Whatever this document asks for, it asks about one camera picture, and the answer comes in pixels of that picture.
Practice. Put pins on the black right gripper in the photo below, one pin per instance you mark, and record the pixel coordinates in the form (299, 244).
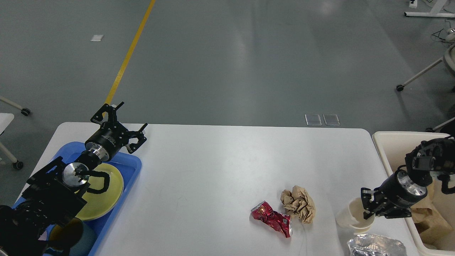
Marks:
(393, 198)

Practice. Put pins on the clear floor plate right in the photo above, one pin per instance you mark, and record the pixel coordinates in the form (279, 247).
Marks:
(331, 120)

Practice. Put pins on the beige plastic bin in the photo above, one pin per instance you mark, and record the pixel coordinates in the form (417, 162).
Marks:
(392, 147)

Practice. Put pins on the blue plastic tray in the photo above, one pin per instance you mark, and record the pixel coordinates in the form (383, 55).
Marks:
(129, 167)

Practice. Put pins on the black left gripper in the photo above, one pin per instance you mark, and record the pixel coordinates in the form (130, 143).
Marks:
(107, 141)

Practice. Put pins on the crumpled silver foil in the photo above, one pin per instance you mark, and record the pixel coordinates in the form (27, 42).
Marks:
(375, 245)

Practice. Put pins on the white desk base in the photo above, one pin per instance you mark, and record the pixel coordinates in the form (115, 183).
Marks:
(437, 10)

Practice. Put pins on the white chair leg with caster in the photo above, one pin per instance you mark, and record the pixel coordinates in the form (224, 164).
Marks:
(448, 59)

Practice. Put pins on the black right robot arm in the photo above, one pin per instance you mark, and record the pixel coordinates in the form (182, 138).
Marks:
(431, 159)

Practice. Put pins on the crushed red can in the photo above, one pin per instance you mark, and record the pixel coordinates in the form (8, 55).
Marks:
(277, 221)

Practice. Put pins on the yellow plastic plate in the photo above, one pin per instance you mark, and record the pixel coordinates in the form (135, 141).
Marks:
(99, 205)

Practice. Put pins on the white caster leg left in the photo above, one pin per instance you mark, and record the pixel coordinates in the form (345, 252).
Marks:
(24, 111)

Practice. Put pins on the brown paper ball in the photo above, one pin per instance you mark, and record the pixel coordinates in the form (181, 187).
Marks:
(298, 204)

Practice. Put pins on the teal mug yellow inside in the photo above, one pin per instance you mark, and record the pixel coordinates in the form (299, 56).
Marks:
(74, 239)

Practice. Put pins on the white paper cup stack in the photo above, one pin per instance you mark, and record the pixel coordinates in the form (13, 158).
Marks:
(351, 217)

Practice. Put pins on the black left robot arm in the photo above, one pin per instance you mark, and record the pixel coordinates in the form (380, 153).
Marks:
(54, 195)

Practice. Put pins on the clear floor plate left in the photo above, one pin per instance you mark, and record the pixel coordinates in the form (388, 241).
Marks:
(313, 120)

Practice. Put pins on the brown paper bag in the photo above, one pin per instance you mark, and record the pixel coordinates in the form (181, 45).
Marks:
(432, 199)

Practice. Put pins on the clear floor plate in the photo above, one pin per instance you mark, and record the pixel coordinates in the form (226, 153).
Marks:
(313, 120)
(331, 120)

